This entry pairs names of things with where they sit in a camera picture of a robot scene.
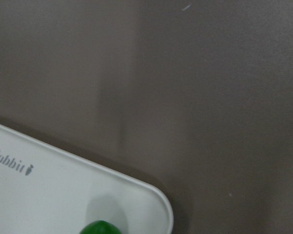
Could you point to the green lime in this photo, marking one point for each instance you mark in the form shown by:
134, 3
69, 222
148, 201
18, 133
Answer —
100, 227

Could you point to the white rabbit tray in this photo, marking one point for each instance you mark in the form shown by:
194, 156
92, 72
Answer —
46, 190

